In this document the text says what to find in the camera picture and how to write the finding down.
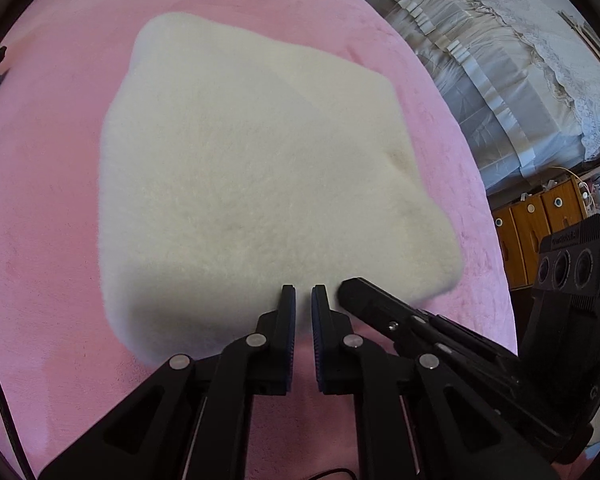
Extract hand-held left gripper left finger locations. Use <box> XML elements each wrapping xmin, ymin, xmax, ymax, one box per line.
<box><xmin>39</xmin><ymin>285</ymin><xmax>297</xmax><ymax>480</ymax></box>

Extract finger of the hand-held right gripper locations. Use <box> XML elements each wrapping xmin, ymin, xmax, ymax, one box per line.
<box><xmin>336</xmin><ymin>277</ymin><xmax>526</xmax><ymax>387</ymax></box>

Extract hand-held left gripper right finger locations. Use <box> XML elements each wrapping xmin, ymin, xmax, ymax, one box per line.
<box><xmin>311</xmin><ymin>284</ymin><xmax>561</xmax><ymax>480</ymax></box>

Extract white fuzzy cardigan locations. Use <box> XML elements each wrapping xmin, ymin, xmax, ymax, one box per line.
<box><xmin>97</xmin><ymin>11</ymin><xmax>465</xmax><ymax>367</ymax></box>

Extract wooden drawer cabinet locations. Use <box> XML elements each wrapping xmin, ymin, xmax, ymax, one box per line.
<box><xmin>490</xmin><ymin>172</ymin><xmax>597</xmax><ymax>291</ymax></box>

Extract lace covered furniture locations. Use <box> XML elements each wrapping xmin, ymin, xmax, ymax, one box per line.
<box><xmin>362</xmin><ymin>0</ymin><xmax>600</xmax><ymax>196</ymax></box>

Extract pink bed blanket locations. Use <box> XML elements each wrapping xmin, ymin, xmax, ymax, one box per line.
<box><xmin>0</xmin><ymin>0</ymin><xmax>520</xmax><ymax>480</ymax></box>

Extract yellow cable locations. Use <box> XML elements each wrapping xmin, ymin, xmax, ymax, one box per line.
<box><xmin>554</xmin><ymin>164</ymin><xmax>597</xmax><ymax>203</ymax></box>

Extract black cable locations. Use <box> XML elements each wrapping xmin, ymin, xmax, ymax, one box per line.
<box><xmin>0</xmin><ymin>337</ymin><xmax>37</xmax><ymax>480</ymax></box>

